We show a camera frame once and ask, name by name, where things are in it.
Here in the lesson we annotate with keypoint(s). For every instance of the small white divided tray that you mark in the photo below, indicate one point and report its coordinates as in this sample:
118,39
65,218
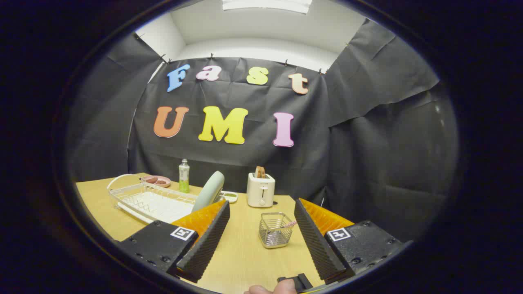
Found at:
231,197

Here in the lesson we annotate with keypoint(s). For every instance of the ceiling light panel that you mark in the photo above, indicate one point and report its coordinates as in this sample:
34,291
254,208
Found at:
267,5

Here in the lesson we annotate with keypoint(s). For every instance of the small pink plate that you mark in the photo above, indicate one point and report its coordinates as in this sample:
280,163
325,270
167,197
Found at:
163,179

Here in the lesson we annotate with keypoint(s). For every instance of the brown bread slice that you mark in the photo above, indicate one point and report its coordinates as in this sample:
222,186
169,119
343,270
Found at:
260,172

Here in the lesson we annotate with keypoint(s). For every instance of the pale green plate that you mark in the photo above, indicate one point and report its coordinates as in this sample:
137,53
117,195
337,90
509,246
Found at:
210,190

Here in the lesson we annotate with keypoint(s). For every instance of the cream toaster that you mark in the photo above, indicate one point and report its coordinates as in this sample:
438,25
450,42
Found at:
260,192

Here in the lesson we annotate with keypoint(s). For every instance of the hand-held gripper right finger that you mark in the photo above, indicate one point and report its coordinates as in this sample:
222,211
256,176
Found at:
316,245

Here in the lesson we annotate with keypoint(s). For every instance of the green liquid bottle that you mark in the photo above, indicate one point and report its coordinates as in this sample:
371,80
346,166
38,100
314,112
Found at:
184,179

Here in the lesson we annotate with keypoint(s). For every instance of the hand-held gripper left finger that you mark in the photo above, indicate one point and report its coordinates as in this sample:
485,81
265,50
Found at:
204,245

